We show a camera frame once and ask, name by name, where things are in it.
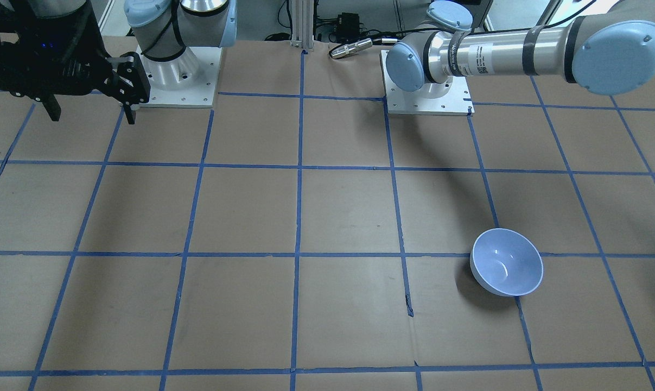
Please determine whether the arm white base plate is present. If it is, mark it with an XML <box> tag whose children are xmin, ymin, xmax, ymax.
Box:
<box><xmin>381</xmin><ymin>50</ymin><xmax>474</xmax><ymax>116</ymax></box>
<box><xmin>140</xmin><ymin>47</ymin><xmax>224</xmax><ymax>108</ymax></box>

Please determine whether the black electronics box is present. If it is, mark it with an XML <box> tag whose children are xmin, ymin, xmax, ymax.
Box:
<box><xmin>334</xmin><ymin>12</ymin><xmax>360</xmax><ymax>41</ymax></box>

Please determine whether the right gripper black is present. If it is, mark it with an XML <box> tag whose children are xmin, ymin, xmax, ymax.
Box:
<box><xmin>0</xmin><ymin>5</ymin><xmax>151</xmax><ymax>125</ymax></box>

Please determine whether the aluminium frame post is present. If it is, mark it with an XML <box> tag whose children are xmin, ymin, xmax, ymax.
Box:
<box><xmin>288</xmin><ymin>0</ymin><xmax>316</xmax><ymax>53</ymax></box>

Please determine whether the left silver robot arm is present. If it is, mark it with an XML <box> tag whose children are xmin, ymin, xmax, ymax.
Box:
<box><xmin>383</xmin><ymin>1</ymin><xmax>655</xmax><ymax>96</ymax></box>

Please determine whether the silver metal cylinder tool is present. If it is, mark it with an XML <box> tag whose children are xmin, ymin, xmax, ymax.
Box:
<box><xmin>329</xmin><ymin>38</ymin><xmax>373</xmax><ymax>60</ymax></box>

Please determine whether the blue bowl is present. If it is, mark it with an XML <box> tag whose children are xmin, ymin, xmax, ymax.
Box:
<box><xmin>469</xmin><ymin>228</ymin><xmax>545</xmax><ymax>297</ymax></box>

